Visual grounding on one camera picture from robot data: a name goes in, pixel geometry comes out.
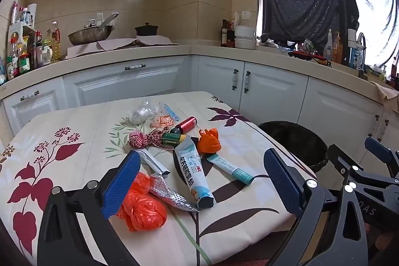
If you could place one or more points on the blue white package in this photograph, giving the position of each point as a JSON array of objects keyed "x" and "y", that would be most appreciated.
[{"x": 356, "y": 57}]

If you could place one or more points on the dark glass bottle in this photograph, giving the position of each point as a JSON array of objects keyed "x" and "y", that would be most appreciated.
[{"x": 224, "y": 34}]

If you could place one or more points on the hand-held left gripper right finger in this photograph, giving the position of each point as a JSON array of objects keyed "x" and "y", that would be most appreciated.
[{"x": 283, "y": 185}]

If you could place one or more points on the group of condiment bottles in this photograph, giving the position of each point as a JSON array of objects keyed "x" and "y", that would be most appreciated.
[{"x": 23, "y": 57}]

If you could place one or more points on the orange printed clear packet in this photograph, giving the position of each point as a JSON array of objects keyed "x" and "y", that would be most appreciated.
[{"x": 162, "y": 122}]

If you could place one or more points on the blue strip packet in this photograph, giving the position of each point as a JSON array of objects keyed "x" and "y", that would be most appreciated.
[{"x": 171, "y": 112}]

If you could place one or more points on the white faucet water filter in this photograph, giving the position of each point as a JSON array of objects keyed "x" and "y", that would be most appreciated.
[{"x": 353, "y": 37}]

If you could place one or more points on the white plastic bag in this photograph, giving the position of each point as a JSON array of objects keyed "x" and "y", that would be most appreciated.
[{"x": 138, "y": 115}]

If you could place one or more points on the white blue pouch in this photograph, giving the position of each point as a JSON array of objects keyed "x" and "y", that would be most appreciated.
[{"x": 193, "y": 172}]

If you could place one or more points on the white kitchen cabinet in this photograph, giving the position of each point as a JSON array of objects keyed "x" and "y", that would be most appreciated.
[{"x": 274, "y": 88}]

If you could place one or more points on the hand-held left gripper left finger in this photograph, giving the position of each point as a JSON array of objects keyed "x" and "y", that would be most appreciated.
[{"x": 121, "y": 185}]

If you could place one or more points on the green bottle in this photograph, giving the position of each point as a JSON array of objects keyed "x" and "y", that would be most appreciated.
[{"x": 173, "y": 139}]

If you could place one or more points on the teal stick packet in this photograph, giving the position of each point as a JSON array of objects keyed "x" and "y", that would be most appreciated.
[{"x": 230, "y": 170}]

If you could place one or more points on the yellow cooking oil bottle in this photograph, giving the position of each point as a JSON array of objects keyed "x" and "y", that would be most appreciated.
[{"x": 55, "y": 46}]

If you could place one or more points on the white wall socket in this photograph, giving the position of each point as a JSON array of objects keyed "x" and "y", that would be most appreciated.
[{"x": 246, "y": 15}]

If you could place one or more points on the orange plastic bag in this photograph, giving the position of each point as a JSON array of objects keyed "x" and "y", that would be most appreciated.
[{"x": 143, "y": 210}]

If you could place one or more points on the red checkered ribbon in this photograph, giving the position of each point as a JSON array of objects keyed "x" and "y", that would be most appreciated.
[{"x": 138, "y": 139}]

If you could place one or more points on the metal wok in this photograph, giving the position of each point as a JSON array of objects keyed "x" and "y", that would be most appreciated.
[{"x": 89, "y": 37}]

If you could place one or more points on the floral tablecloth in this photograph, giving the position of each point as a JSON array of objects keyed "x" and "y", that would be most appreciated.
[{"x": 78, "y": 116}]

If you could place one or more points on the metal faucet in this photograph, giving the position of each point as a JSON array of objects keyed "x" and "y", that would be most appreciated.
[{"x": 362, "y": 44}]

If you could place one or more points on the beige towel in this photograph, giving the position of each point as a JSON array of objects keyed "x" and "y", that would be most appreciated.
[{"x": 386, "y": 94}]

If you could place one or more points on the orange dish soap bottle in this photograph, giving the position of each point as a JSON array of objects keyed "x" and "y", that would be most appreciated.
[{"x": 337, "y": 49}]

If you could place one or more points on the bin with black liner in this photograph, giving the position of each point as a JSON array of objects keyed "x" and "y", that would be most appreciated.
[{"x": 290, "y": 138}]

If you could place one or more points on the white tube packet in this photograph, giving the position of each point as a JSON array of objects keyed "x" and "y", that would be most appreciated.
[{"x": 152, "y": 161}]

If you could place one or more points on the silver foil wrapper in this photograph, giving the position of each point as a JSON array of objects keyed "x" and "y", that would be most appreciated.
[{"x": 174, "y": 199}]

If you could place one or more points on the white spray bottle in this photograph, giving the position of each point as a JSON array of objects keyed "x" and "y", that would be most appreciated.
[{"x": 328, "y": 49}]

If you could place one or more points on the orange plastic scrap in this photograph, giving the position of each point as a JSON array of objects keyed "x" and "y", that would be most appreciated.
[{"x": 209, "y": 143}]

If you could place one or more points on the white food container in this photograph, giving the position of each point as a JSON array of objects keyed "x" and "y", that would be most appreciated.
[
  {"x": 244, "y": 43},
  {"x": 244, "y": 31}
]

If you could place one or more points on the black pot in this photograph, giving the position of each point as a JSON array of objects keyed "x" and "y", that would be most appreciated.
[{"x": 146, "y": 30}]

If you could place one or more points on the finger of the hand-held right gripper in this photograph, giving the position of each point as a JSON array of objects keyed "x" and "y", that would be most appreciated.
[
  {"x": 338, "y": 158},
  {"x": 377, "y": 146}
]

